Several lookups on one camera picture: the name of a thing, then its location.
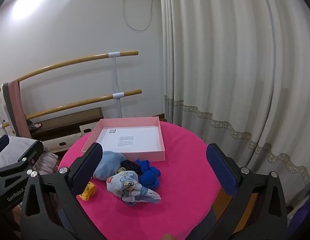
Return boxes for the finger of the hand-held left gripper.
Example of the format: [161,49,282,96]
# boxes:
[0,134,10,157]
[0,141,45,178]

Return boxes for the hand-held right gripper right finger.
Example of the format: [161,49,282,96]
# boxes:
[206,143,288,240]

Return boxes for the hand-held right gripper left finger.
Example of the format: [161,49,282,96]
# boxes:
[20,142,105,240]

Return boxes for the light blue fluffy headband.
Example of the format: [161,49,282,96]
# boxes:
[92,151,127,180]

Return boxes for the yellow mesh ball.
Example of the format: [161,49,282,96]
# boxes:
[79,181,96,200]

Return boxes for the cartoon print cloth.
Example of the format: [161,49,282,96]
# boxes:
[106,170,161,205]

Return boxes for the black knitted cloth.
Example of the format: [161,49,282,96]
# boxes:
[120,159,143,175]

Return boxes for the pink cardboard box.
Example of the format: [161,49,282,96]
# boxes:
[81,116,166,162]

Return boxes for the royal blue cloth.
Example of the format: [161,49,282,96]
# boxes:
[135,158,161,188]

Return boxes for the pale pink bedding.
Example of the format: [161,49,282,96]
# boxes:
[35,151,59,175]

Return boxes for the white cabinet drawer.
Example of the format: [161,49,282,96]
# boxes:
[42,132,82,153]
[79,124,99,137]

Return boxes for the pink grey towel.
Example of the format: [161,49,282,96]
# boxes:
[8,78,32,138]

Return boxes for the magenta round tablecloth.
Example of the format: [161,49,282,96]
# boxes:
[57,121,222,240]

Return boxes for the dark wooden low cabinet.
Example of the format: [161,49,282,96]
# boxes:
[25,107,104,142]

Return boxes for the white printed paper sheet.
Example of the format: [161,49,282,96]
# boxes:
[97,127,162,153]

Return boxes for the purple cloth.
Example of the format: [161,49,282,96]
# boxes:
[287,182,310,240]

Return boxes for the cream curtain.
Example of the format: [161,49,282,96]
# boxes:
[160,0,310,205]

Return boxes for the wooden barre rail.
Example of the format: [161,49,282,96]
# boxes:
[0,89,142,130]
[0,51,139,95]

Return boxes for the white barre post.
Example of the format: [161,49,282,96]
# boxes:
[108,52,125,119]

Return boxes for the white power cable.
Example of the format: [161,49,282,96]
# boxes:
[122,0,154,32]

